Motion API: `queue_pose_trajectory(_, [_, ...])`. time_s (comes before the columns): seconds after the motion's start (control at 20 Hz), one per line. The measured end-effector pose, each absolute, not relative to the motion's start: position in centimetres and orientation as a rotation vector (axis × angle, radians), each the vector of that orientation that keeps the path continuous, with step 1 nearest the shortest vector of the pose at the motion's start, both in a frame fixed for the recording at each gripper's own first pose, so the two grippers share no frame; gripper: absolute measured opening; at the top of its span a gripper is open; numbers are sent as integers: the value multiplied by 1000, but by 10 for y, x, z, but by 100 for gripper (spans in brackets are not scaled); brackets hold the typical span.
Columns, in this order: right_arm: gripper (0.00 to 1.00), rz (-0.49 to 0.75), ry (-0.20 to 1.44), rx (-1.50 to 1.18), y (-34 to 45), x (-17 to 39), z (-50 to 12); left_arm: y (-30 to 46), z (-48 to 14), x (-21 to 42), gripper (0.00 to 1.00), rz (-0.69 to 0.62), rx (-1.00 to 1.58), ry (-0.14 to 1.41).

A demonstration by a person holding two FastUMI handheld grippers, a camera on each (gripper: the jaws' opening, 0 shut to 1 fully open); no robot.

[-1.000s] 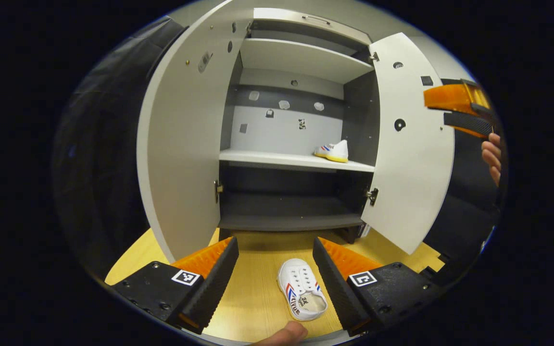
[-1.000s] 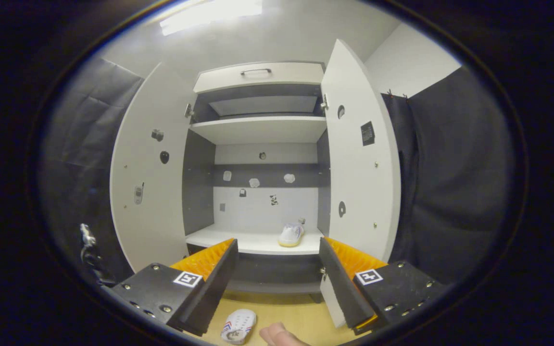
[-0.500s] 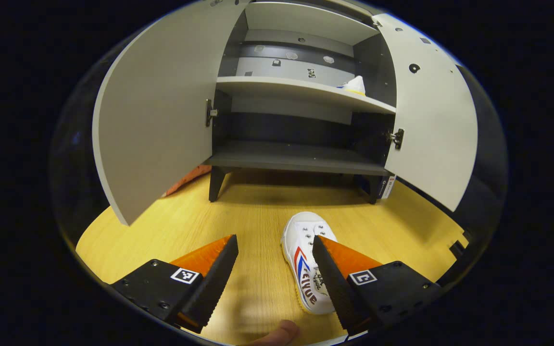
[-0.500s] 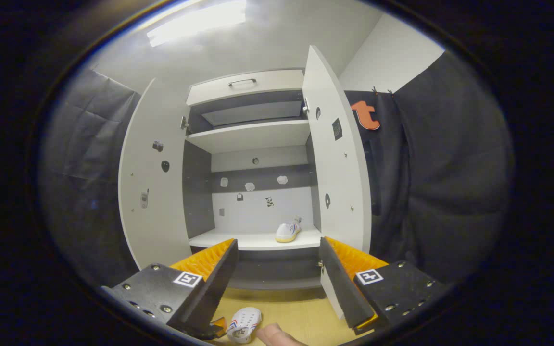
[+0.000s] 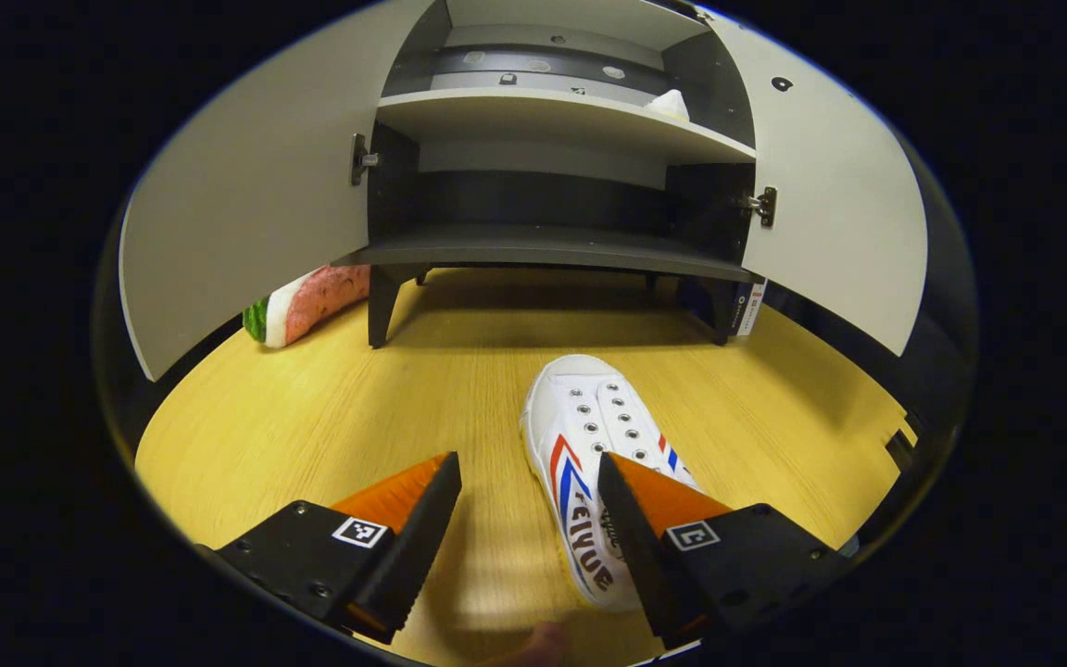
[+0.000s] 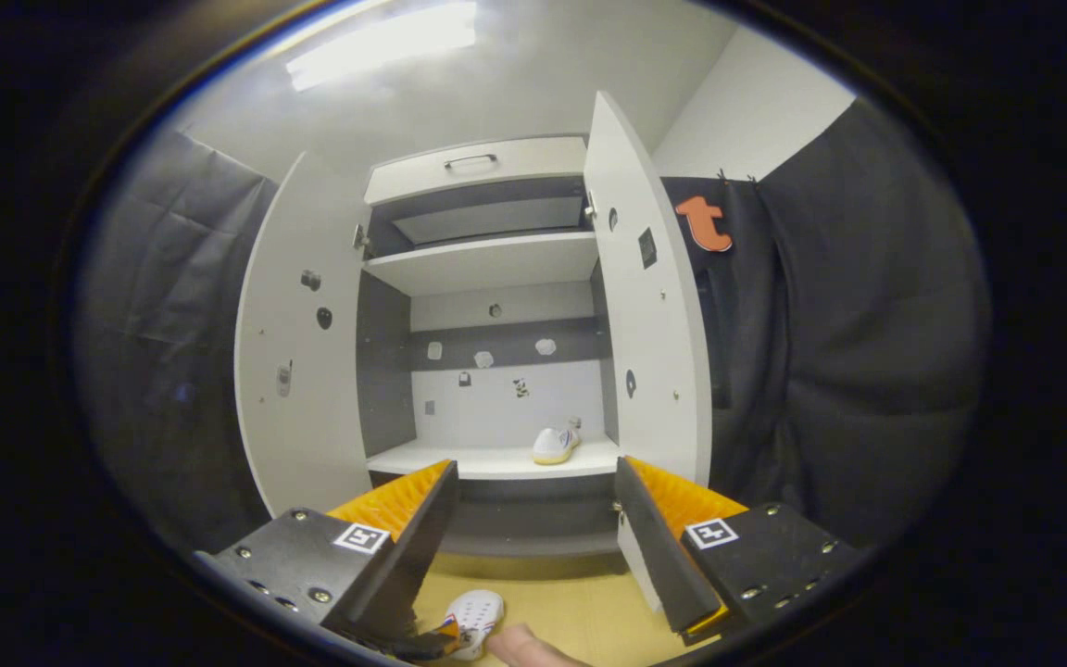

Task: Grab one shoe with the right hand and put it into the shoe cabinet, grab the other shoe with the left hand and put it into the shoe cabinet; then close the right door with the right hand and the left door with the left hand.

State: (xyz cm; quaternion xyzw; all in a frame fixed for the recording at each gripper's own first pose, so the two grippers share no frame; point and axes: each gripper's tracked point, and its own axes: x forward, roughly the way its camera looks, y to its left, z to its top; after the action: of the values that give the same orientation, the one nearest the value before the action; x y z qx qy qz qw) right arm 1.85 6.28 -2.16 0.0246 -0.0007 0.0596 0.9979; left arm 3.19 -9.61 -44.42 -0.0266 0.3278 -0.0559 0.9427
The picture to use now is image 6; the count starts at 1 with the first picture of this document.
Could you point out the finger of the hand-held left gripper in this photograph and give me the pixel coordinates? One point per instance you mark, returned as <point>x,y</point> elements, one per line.
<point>432,641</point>

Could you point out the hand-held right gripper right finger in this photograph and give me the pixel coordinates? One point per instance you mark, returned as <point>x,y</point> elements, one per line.
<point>659,556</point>

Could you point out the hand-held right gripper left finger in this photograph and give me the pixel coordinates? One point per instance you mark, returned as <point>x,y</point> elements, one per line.
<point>413,556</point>

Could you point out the white shoe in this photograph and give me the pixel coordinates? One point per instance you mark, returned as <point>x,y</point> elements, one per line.
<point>478,611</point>
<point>552,446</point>

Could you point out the white cabinet door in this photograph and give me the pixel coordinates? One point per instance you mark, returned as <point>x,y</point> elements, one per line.
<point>645,324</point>
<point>302,435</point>

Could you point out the black backdrop cloth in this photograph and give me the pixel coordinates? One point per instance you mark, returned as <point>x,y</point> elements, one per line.
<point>867,324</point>

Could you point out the ceiling light panel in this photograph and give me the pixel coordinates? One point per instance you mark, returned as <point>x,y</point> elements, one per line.
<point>376,46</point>

